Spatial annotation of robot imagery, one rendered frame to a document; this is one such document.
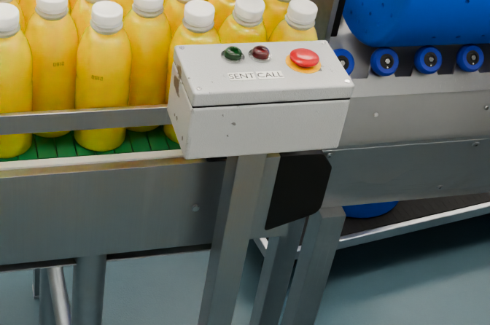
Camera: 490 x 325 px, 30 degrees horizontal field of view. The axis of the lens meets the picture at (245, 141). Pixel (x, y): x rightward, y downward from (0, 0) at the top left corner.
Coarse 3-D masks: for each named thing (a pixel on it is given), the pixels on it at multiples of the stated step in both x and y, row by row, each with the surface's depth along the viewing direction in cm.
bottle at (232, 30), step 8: (232, 16) 121; (224, 24) 122; (232, 24) 121; (240, 24) 120; (248, 24) 119; (256, 24) 120; (264, 24) 123; (224, 32) 121; (232, 32) 120; (240, 32) 120; (248, 32) 120; (256, 32) 121; (264, 32) 122; (224, 40) 121; (232, 40) 121; (240, 40) 120; (248, 40) 120; (256, 40) 121; (264, 40) 122
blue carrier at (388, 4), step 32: (352, 0) 146; (384, 0) 135; (416, 0) 129; (448, 0) 131; (480, 0) 132; (352, 32) 147; (384, 32) 136; (416, 32) 135; (448, 32) 136; (480, 32) 138
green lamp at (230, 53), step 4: (228, 48) 109; (232, 48) 109; (236, 48) 109; (224, 52) 109; (228, 52) 109; (232, 52) 108; (236, 52) 109; (240, 52) 109; (228, 56) 109; (232, 56) 108; (236, 56) 109; (240, 56) 109
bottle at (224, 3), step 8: (208, 0) 128; (216, 0) 126; (224, 0) 125; (232, 0) 125; (216, 8) 126; (224, 8) 125; (232, 8) 125; (216, 16) 126; (224, 16) 126; (216, 24) 127
